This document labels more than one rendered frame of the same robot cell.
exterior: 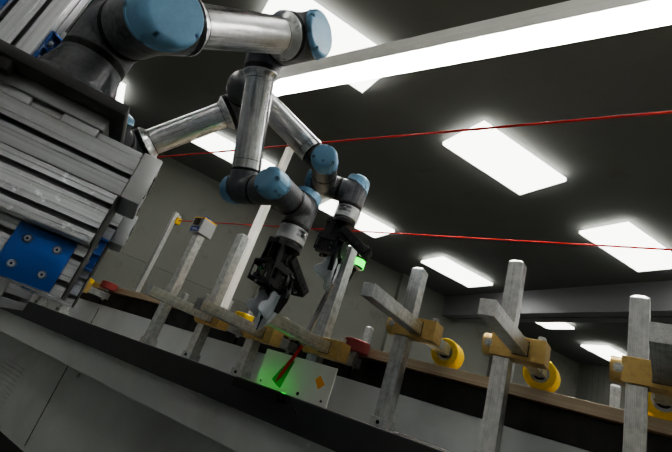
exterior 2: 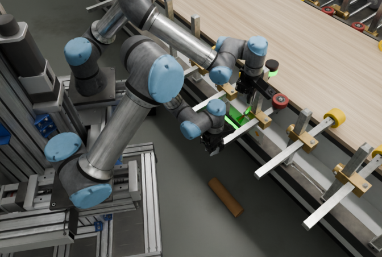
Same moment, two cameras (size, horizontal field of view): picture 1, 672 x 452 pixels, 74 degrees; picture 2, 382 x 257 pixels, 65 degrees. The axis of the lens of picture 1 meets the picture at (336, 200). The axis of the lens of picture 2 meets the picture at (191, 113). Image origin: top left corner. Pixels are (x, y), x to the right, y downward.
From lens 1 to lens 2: 139 cm
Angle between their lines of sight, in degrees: 76
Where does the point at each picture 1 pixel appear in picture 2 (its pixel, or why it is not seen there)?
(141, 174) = (133, 195)
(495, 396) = (333, 189)
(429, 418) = (320, 139)
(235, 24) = (116, 154)
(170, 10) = (92, 200)
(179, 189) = not seen: outside the picture
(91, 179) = (120, 202)
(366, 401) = (290, 115)
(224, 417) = not seen: hidden behind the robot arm
